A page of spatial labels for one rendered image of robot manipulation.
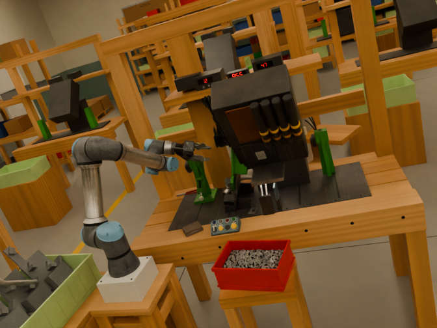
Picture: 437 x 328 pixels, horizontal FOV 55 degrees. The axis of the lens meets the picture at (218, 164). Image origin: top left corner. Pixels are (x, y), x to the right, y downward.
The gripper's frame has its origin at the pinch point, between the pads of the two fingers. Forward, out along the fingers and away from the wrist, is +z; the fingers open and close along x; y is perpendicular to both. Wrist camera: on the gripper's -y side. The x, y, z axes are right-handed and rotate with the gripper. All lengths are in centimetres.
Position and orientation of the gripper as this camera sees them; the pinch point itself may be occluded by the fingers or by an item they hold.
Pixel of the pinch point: (209, 153)
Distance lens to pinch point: 233.2
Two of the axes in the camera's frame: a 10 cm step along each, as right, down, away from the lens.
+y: 0.5, -3.5, -9.3
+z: 9.9, 1.1, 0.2
